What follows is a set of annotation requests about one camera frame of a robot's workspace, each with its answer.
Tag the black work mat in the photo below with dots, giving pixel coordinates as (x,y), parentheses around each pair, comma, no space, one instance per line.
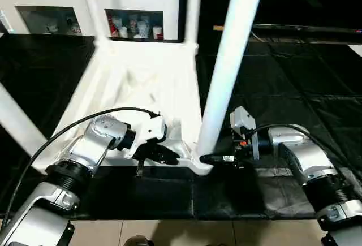
(283,87)

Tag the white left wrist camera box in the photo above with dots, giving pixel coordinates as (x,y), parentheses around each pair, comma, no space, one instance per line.
(150,133)

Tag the red bottle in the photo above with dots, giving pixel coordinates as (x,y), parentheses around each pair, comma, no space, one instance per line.
(113,26)

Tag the tan label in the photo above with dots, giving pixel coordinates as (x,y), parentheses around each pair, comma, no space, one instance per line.
(218,28)

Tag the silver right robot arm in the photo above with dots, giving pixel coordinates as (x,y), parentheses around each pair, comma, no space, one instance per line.
(311,167)

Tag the white glass door cabinet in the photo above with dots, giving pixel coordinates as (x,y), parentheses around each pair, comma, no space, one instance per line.
(56,0)

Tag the white bottle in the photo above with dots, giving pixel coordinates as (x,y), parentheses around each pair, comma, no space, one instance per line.
(142,29)

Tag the white plastic table leg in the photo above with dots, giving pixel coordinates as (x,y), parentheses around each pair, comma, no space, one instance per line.
(17,124)
(193,8)
(229,59)
(93,5)

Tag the white cup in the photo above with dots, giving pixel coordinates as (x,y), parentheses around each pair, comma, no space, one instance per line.
(157,32)

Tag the white plastic table top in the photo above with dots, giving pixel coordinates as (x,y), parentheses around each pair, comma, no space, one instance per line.
(141,82)

